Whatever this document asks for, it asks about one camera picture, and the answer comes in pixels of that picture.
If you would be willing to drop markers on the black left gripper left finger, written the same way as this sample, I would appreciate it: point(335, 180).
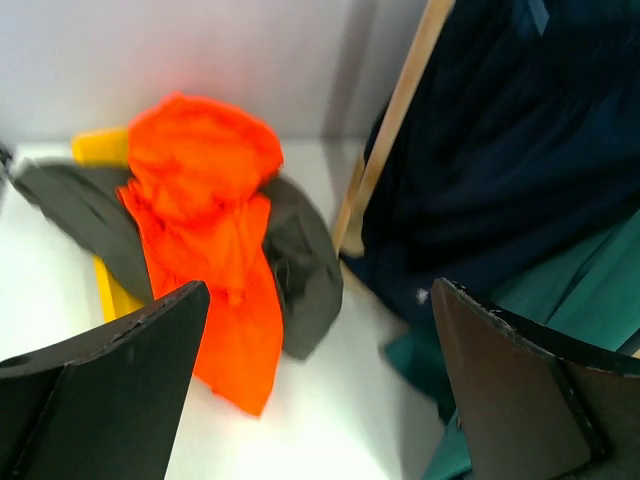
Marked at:
point(104, 404)

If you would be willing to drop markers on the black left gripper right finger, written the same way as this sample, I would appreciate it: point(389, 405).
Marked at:
point(535, 403)

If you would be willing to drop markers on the teal green shorts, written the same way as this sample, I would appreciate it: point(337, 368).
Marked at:
point(590, 292)

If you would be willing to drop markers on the olive green shorts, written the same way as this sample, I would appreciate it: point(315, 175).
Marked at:
point(297, 247)

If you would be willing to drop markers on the orange mesh shorts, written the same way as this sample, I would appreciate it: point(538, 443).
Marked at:
point(198, 166)

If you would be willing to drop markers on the navy blue shorts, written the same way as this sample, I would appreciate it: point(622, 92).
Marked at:
point(522, 135)

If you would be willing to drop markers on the wooden clothes rack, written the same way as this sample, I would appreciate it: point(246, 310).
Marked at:
point(347, 234)

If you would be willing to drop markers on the yellow plastic tray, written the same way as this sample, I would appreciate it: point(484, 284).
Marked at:
point(111, 235)

